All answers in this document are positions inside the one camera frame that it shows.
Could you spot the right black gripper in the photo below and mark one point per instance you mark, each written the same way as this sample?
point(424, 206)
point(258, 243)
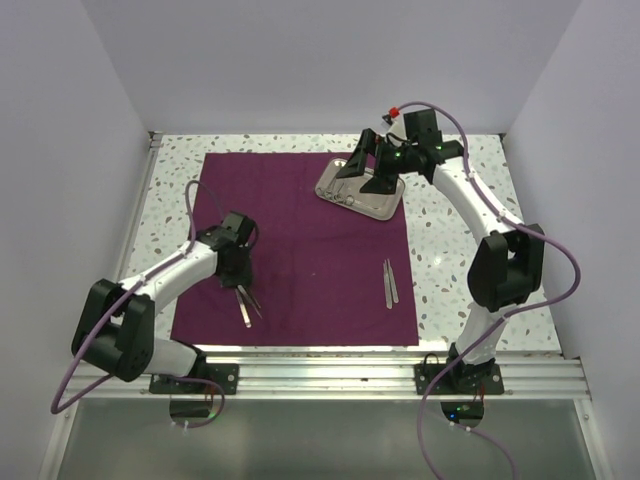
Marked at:
point(382, 182)

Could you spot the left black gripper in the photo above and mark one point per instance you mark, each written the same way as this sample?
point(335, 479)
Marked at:
point(244, 276)

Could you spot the steel instrument tray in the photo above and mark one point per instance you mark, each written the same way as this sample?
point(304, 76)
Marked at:
point(375, 206)

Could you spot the thin steel forceps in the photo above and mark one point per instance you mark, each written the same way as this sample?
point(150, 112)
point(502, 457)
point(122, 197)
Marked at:
point(251, 299)

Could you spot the purple cloth wrap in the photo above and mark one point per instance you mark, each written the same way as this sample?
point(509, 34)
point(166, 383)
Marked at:
point(318, 268)

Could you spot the steel scissors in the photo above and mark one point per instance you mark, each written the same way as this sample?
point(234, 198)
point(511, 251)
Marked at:
point(336, 192)

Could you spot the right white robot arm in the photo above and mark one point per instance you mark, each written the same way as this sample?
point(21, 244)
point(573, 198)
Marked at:
point(507, 266)

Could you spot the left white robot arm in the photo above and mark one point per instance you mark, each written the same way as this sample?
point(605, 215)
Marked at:
point(116, 330)

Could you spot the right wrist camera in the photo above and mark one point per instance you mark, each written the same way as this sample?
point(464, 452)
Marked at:
point(395, 124)

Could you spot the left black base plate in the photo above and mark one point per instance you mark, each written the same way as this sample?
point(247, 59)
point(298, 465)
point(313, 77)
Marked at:
point(203, 378)

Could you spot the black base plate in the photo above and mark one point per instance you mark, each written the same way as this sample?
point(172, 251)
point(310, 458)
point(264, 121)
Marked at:
point(203, 378)
point(463, 379)

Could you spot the aluminium front rail frame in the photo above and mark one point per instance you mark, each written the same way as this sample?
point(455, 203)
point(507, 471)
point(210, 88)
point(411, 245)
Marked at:
point(391, 375)

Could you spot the aluminium left side rail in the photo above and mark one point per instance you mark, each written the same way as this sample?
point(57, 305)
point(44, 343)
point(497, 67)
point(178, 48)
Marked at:
point(132, 224)

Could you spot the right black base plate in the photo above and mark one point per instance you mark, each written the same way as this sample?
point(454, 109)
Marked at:
point(463, 379)

